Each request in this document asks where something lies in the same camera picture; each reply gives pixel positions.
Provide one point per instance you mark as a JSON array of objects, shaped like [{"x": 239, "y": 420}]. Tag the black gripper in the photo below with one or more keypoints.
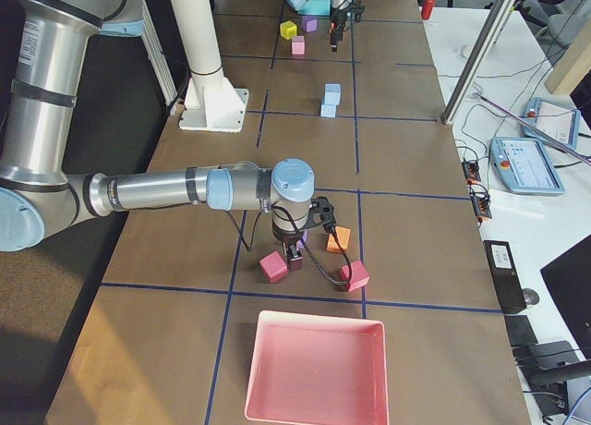
[
  {"x": 286, "y": 239},
  {"x": 336, "y": 23}
]

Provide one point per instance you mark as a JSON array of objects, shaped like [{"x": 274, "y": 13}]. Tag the light blue block group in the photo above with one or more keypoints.
[
  {"x": 332, "y": 94},
  {"x": 328, "y": 110}
]

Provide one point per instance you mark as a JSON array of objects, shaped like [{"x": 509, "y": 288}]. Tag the crimson foam block near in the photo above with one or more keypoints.
[{"x": 274, "y": 267}]

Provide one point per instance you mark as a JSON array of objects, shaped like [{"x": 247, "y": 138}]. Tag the crimson foam block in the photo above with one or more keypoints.
[
  {"x": 274, "y": 267},
  {"x": 354, "y": 275}
]

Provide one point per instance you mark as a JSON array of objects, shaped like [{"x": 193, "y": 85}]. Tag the purple foam block left group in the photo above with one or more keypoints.
[{"x": 309, "y": 24}]

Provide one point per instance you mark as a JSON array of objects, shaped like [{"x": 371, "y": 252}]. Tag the blue plastic bin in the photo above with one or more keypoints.
[{"x": 316, "y": 5}]

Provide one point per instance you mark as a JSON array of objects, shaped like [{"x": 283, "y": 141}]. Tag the pink foam block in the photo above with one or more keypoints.
[{"x": 298, "y": 45}]

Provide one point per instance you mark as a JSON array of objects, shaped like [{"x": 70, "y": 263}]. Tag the yellow foam block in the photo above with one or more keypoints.
[{"x": 288, "y": 30}]

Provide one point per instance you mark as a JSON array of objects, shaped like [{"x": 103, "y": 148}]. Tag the orange foam block right group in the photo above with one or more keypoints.
[{"x": 338, "y": 240}]

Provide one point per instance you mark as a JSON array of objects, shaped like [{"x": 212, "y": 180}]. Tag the crimson foam block far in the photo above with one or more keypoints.
[{"x": 354, "y": 275}]

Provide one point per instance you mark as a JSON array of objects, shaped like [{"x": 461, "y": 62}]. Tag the pink plastic tray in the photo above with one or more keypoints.
[{"x": 312, "y": 369}]

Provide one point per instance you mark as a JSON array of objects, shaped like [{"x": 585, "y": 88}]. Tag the orange black connector strip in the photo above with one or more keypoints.
[{"x": 478, "y": 193}]

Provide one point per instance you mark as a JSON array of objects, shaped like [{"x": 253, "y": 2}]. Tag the black power box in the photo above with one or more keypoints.
[{"x": 504, "y": 276}]

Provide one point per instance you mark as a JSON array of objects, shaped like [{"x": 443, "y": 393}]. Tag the near teach pendant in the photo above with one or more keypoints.
[{"x": 524, "y": 167}]

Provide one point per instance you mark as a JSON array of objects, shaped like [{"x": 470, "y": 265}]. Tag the teach pendant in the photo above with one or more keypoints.
[
  {"x": 524, "y": 167},
  {"x": 557, "y": 121}
]

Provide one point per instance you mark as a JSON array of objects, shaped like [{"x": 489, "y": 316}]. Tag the far teach pendant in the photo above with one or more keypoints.
[{"x": 557, "y": 121}]

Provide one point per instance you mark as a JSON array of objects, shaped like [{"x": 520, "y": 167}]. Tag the black computer mouse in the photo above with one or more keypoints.
[{"x": 531, "y": 297}]

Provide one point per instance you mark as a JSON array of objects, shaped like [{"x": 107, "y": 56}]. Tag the black monitor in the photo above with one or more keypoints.
[{"x": 567, "y": 279}]

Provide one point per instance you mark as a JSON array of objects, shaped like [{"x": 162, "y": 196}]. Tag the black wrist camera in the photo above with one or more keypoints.
[
  {"x": 321, "y": 213},
  {"x": 356, "y": 10}
]

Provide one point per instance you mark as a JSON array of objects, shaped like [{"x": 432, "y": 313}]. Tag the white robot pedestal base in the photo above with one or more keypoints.
[{"x": 212, "y": 103}]

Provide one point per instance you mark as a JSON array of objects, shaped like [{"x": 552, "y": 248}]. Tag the aluminium frame post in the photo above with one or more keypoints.
[{"x": 496, "y": 19}]

